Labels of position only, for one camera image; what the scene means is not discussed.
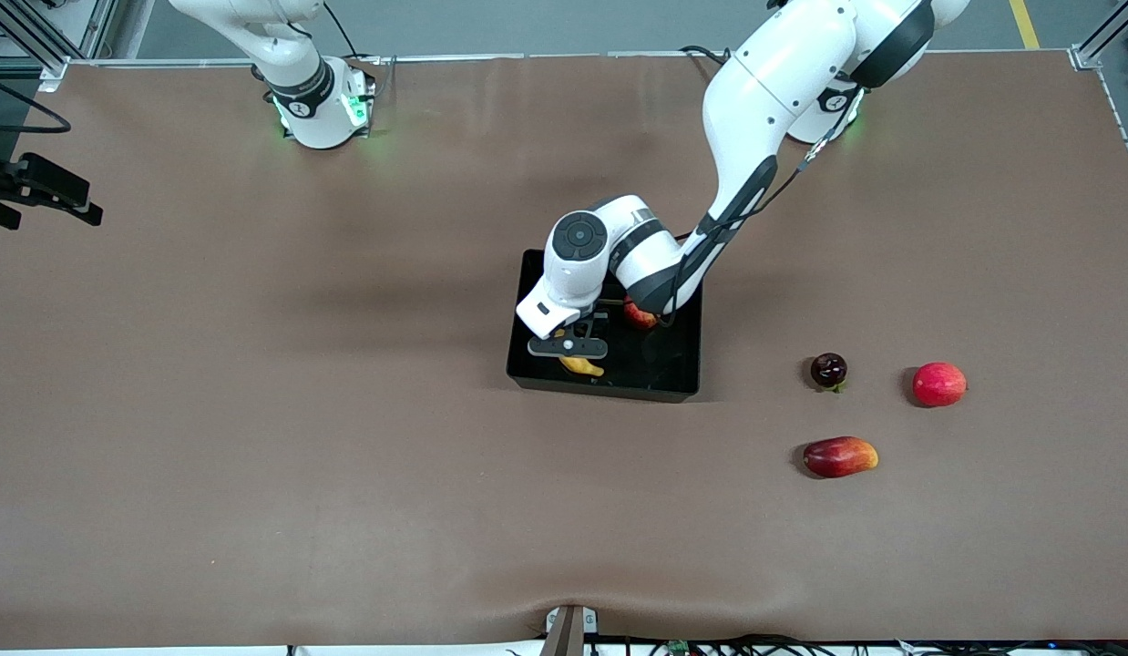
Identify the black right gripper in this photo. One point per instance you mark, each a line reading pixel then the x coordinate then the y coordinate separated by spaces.
pixel 1 179

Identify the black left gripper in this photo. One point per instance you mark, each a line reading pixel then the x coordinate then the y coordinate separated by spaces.
pixel 600 322

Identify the yellow banana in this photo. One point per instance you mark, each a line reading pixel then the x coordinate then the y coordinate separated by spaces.
pixel 584 367

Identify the small red yellow apple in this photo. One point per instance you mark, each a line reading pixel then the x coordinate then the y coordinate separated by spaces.
pixel 639 317

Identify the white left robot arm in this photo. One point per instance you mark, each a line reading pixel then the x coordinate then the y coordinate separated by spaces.
pixel 764 82

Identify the black plastic box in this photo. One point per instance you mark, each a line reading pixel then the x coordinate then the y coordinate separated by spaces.
pixel 660 364

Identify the dark purple plum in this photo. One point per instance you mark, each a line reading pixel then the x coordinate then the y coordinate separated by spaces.
pixel 828 369

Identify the red orange mango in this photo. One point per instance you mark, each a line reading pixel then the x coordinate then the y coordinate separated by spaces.
pixel 837 457

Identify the pink red round fruit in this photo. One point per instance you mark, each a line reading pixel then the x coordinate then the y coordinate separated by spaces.
pixel 939 384

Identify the brown camera mount post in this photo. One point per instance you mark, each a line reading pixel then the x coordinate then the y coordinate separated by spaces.
pixel 564 633

